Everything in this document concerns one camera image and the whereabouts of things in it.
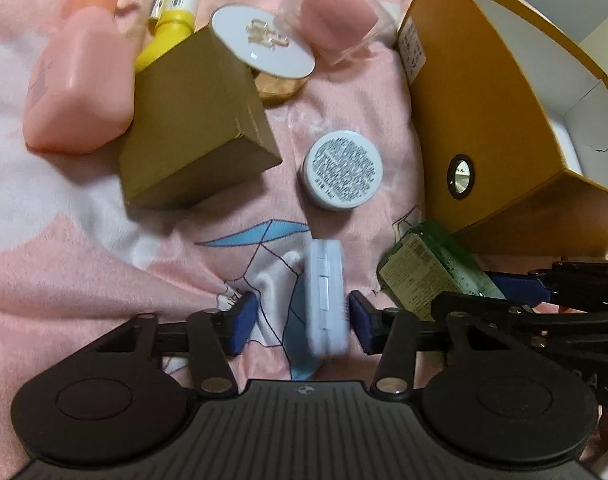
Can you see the gold cardboard box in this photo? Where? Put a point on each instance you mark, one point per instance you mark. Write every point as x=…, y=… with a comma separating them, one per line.
x=194, y=125

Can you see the orange cardboard box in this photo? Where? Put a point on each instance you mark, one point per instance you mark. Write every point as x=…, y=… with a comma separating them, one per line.
x=473, y=110

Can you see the yellow tube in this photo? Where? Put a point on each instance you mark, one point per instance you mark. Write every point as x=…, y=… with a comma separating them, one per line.
x=176, y=15

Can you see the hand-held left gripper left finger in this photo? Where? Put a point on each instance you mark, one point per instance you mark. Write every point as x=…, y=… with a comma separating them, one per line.
x=241, y=322

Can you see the clear box with pink sponge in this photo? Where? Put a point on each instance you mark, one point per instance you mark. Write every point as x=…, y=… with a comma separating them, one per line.
x=334, y=10

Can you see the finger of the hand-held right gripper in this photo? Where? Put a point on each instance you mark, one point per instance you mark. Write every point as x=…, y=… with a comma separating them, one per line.
x=478, y=306
x=516, y=286

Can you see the white round jar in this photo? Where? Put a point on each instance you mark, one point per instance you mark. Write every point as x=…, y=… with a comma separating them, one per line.
x=341, y=165

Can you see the light blue case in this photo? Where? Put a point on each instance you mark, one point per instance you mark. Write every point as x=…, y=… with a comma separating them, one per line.
x=324, y=290

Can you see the pink bottle with orange cap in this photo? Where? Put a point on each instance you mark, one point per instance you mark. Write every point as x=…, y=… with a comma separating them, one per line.
x=74, y=85

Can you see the small silver tube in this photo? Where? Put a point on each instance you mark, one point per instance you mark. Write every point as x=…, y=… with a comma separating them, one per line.
x=158, y=5

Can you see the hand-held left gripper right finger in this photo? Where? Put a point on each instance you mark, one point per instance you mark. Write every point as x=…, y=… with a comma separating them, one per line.
x=361, y=322

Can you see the green bottle with label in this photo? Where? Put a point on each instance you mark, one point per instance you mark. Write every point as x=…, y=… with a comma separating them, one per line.
x=418, y=275

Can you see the pink printed blanket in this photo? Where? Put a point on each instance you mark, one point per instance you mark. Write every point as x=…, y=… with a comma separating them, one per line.
x=59, y=260

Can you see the white and gold round compact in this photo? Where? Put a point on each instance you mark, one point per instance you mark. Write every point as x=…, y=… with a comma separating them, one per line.
x=264, y=45

